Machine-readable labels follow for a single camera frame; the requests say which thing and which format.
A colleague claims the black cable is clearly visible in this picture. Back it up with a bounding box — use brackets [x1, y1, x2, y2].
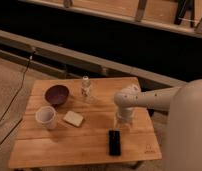
[0, 49, 36, 152]

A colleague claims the clear plastic bottle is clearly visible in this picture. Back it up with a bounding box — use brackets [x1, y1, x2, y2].
[81, 76, 92, 100]

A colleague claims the beige sponge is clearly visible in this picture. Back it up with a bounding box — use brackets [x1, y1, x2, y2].
[63, 111, 84, 127]

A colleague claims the dark red bowl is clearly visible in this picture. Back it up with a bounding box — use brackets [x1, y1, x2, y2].
[44, 85, 69, 106]

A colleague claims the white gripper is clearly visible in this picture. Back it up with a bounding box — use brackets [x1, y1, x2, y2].
[114, 107, 134, 131]

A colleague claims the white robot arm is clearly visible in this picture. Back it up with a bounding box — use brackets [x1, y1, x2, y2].
[114, 79, 202, 171]

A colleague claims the wooden table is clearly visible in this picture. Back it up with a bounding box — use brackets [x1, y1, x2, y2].
[9, 77, 162, 169]

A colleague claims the black eraser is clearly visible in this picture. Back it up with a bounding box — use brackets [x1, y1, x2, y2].
[109, 130, 121, 156]

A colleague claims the white plastic cup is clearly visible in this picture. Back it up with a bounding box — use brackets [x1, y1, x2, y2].
[35, 106, 57, 130]

